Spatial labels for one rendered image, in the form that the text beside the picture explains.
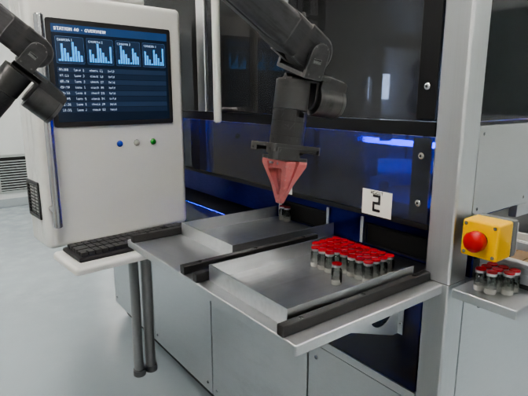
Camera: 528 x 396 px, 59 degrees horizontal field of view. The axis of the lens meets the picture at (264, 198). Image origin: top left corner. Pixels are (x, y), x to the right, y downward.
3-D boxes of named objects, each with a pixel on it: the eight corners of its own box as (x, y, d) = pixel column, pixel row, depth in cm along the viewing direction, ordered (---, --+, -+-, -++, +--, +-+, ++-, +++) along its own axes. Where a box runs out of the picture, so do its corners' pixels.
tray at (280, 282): (326, 249, 118) (326, 236, 117) (412, 281, 98) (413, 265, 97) (209, 280, 98) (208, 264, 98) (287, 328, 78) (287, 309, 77)
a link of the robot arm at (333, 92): (284, 31, 76) (315, 41, 69) (335, 45, 82) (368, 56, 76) (263, 101, 80) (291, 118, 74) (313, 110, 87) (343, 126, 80)
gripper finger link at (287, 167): (313, 207, 79) (320, 151, 78) (281, 207, 75) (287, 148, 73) (288, 199, 84) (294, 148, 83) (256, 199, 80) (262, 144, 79)
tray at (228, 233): (276, 216, 151) (276, 205, 151) (333, 234, 131) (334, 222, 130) (181, 234, 131) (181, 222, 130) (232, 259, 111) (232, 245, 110)
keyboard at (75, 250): (177, 227, 166) (177, 220, 165) (199, 236, 156) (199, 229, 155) (62, 251, 140) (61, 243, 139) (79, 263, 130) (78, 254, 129)
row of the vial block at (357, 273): (316, 258, 111) (316, 240, 110) (375, 282, 97) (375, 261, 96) (309, 260, 110) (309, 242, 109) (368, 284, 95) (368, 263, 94)
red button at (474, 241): (470, 247, 90) (472, 226, 89) (490, 252, 87) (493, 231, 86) (459, 251, 88) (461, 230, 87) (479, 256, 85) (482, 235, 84)
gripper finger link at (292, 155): (302, 207, 78) (309, 150, 76) (269, 206, 73) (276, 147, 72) (277, 199, 83) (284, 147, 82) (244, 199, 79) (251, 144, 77)
